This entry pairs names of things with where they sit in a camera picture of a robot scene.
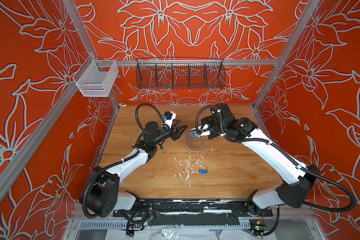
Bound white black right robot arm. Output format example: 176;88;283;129
189;103;357;216

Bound aluminium frame corner post left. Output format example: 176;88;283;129
64;1;120;110

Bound aluminium frame corner post right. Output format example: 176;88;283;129
253;0;320;109

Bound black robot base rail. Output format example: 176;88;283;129
71;196;277;238

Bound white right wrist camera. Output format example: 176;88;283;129
197;123;211;137

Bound clear acrylic basket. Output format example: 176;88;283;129
73;55;119;97

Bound aluminium horizontal back rail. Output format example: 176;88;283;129
95;59;279;67

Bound black wire mesh basket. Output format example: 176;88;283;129
136;57;226;90

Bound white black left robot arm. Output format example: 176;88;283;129
79;104;187;219

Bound blue key tag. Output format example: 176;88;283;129
198;168;208;175

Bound aluminium frame corner post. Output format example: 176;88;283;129
64;1;120;110
253;0;320;109

